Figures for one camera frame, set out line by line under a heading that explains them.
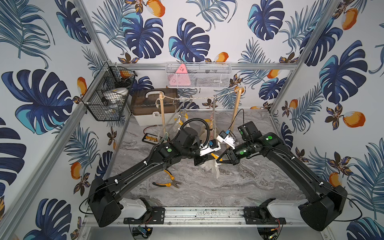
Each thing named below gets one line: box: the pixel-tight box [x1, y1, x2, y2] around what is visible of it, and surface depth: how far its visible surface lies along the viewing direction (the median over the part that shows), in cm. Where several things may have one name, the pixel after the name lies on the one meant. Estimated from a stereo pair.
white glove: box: [200, 158, 223, 179], surface depth 74 cm
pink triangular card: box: [169, 63, 191, 87], surface depth 92 cm
